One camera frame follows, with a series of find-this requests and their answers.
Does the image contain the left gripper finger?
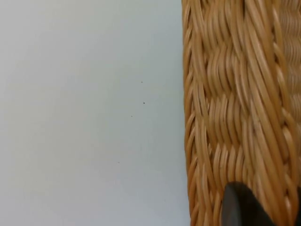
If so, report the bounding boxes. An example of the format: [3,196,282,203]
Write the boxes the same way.
[222,181,276,226]

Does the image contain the pale brown wicker basket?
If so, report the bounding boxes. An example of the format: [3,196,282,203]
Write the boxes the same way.
[181,0,301,226]

